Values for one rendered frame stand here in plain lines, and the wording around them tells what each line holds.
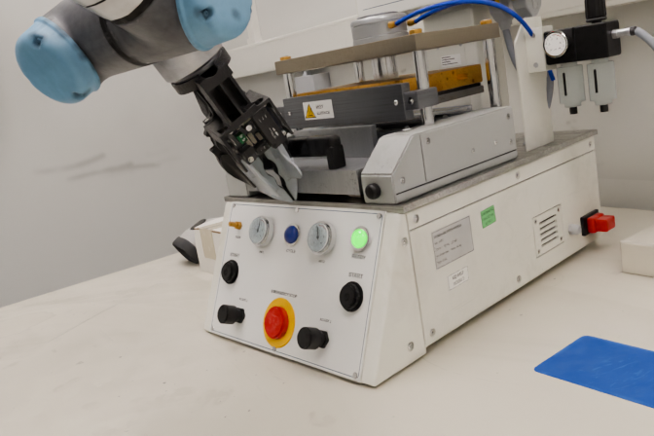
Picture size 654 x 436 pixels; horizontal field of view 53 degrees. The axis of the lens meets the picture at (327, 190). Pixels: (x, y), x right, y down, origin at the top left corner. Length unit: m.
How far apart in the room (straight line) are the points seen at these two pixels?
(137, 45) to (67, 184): 1.72
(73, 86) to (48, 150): 1.64
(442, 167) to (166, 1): 0.39
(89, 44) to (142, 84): 1.75
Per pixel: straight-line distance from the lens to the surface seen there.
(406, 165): 0.72
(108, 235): 2.32
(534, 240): 0.94
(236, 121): 0.71
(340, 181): 0.77
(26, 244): 2.26
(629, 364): 0.74
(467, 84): 0.92
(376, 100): 0.83
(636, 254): 0.97
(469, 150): 0.82
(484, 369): 0.74
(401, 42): 0.81
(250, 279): 0.88
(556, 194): 0.98
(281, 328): 0.81
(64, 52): 0.60
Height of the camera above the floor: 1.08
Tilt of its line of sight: 10 degrees down
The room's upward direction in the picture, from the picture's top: 10 degrees counter-clockwise
